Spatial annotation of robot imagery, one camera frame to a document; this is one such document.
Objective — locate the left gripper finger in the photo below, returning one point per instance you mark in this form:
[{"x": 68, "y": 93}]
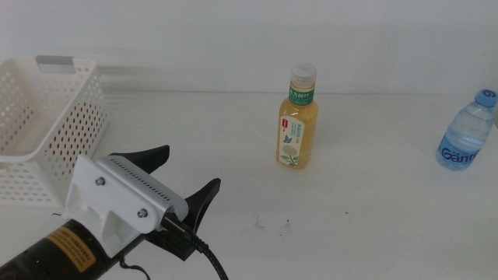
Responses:
[
  {"x": 149, "y": 156},
  {"x": 202, "y": 198}
]

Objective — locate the red cola can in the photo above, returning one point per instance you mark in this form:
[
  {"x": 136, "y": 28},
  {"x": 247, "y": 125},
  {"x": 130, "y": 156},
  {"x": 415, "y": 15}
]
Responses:
[{"x": 70, "y": 137}]

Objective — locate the yellow tea bottle white cap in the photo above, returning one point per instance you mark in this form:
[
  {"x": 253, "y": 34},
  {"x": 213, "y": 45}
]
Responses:
[{"x": 299, "y": 132}]

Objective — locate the clear water bottle blue cap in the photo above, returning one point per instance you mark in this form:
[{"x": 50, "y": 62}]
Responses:
[{"x": 465, "y": 136}]

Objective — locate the small black thread scrap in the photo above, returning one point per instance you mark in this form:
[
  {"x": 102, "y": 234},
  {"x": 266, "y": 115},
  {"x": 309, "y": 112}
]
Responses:
[{"x": 56, "y": 214}]

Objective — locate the white perforated plastic basket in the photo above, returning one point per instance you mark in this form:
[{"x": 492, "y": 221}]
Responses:
[{"x": 23, "y": 155}]

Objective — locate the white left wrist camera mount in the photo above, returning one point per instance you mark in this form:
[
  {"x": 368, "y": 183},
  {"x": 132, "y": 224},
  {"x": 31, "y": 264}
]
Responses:
[{"x": 116, "y": 194}]

